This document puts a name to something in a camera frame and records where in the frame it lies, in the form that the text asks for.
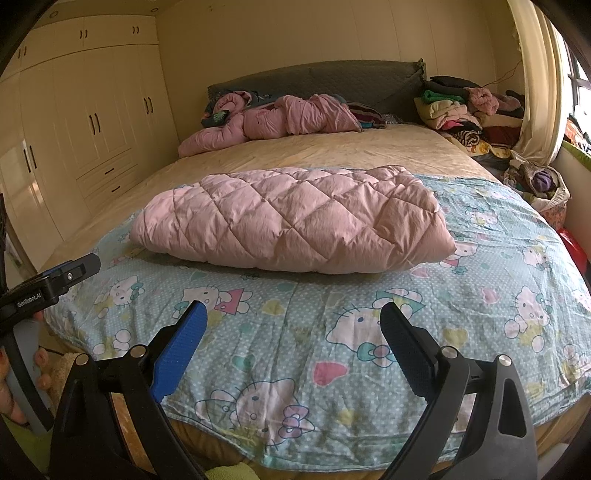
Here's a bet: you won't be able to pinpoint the light pink quilted jacket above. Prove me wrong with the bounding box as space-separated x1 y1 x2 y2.
130 165 456 275

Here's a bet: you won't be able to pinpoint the green sleeve forearm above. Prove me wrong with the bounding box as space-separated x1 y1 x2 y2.
1 415 52 479

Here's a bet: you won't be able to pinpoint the bag stuffed with clothes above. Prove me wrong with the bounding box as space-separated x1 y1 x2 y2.
503 159 571 230

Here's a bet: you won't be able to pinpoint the pile of mixed clothes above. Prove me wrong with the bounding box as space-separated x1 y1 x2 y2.
414 76 525 169

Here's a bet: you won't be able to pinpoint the striped folded clothes at headboard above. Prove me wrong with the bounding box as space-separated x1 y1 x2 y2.
348 102 404 130

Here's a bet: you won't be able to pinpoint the person's left hand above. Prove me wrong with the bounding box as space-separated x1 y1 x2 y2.
1 347 52 425

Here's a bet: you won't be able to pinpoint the red plastic item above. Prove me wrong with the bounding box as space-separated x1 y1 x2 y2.
558 228 589 275

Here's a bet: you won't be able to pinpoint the blue Hello Kitty blanket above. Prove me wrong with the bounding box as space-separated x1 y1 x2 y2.
45 177 590 475

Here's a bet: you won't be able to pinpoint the cream built-in wardrobe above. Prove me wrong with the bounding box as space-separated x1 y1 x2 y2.
1 14 178 268

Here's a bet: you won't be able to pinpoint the beige bed mattress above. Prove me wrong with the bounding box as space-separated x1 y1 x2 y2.
43 124 496 269

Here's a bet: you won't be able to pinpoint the darker pink puffer jacket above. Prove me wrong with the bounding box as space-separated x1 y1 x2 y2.
178 90 362 158

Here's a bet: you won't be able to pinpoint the dark grey headboard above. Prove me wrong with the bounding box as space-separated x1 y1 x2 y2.
207 60 426 123

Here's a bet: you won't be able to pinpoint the cream curtain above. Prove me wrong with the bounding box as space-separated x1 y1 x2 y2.
509 1 571 166

